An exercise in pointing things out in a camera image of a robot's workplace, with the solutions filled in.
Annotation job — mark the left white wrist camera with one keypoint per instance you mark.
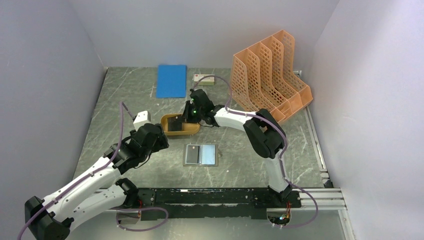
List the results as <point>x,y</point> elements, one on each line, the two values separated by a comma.
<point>142,118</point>

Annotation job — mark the grey card holder wallet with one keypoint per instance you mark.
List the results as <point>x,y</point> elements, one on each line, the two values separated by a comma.
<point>209,155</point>

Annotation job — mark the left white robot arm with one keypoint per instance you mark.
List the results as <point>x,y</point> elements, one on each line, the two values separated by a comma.
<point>51,218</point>

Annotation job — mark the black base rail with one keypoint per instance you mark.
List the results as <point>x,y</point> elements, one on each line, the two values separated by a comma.
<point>210,202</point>

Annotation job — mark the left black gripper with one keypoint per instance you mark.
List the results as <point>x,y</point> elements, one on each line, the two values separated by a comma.
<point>161,142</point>

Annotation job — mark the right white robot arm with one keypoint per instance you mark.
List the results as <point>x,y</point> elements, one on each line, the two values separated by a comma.
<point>265,135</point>

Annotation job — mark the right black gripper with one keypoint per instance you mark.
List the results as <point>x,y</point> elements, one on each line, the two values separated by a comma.
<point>189,104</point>

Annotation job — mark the black VIP card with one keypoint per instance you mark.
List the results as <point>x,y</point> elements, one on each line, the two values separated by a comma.
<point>192,154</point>

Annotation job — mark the small red white box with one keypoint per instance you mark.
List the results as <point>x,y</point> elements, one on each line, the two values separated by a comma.
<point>203,79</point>

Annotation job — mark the orange mesh file organizer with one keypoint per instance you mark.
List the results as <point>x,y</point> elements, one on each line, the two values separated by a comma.
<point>262,77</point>

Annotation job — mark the blue notebook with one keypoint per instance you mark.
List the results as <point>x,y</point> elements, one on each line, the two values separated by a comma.
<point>171,81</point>

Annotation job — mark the orange oval tray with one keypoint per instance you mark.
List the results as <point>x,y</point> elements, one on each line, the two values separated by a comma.
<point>186,128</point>

